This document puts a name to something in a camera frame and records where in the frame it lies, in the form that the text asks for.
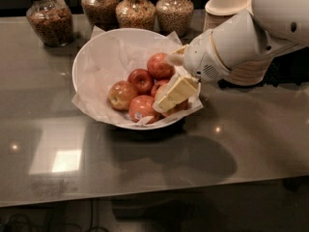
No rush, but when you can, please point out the far red apple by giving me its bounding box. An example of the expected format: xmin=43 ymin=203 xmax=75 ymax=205
xmin=147 ymin=52 xmax=175 ymax=80

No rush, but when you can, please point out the glass cereal jar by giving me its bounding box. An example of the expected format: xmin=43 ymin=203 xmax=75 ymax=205
xmin=26 ymin=0 xmax=73 ymax=46
xmin=81 ymin=0 xmax=119 ymax=30
xmin=155 ymin=0 xmax=194 ymax=37
xmin=116 ymin=0 xmax=155 ymax=30

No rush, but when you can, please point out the back red apple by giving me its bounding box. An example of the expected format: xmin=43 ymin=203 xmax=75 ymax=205
xmin=127 ymin=69 xmax=155 ymax=95

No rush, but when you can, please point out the right yellow red apple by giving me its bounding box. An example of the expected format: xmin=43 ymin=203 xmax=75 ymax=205
xmin=154 ymin=84 xmax=188 ymax=117

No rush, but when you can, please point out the left glass cereal jar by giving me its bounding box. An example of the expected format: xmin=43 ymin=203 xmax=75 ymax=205
xmin=26 ymin=0 xmax=73 ymax=46

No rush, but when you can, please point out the white paper liner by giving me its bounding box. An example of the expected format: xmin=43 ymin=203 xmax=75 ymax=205
xmin=70 ymin=24 xmax=205 ymax=128

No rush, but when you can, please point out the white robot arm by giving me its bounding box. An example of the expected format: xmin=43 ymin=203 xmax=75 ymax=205
xmin=154 ymin=0 xmax=309 ymax=112

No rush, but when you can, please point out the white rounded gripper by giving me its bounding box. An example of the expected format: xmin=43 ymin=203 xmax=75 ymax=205
xmin=153 ymin=30 xmax=230 ymax=113

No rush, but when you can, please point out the middle red apple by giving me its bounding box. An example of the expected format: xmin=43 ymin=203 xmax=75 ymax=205
xmin=151 ymin=79 xmax=169 ymax=98

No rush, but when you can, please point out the white bowl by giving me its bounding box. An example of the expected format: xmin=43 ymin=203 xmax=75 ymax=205
xmin=71 ymin=27 xmax=203 ymax=131

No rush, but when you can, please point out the front red apple with sticker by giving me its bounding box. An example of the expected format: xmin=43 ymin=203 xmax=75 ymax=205
xmin=128 ymin=95 xmax=160 ymax=124

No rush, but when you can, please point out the left yellowish red apple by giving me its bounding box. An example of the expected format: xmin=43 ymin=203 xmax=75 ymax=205
xmin=107 ymin=80 xmax=138 ymax=111

